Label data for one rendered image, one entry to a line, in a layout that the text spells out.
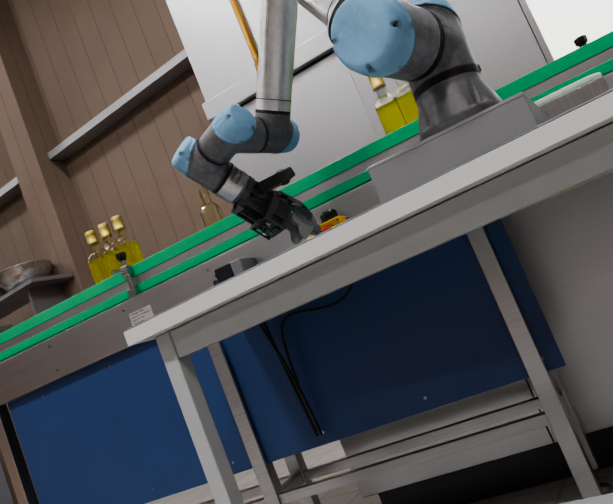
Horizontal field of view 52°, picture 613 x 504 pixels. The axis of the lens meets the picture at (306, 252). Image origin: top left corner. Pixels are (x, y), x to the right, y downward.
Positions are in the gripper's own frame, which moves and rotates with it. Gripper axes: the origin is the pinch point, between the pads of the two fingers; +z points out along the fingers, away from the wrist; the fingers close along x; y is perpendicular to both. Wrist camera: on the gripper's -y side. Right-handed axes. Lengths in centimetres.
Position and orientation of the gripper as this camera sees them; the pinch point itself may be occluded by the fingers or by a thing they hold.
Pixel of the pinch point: (317, 229)
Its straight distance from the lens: 143.6
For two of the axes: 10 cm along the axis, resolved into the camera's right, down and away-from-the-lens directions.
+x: 5.4, -3.3, -7.7
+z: 8.0, 4.9, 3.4
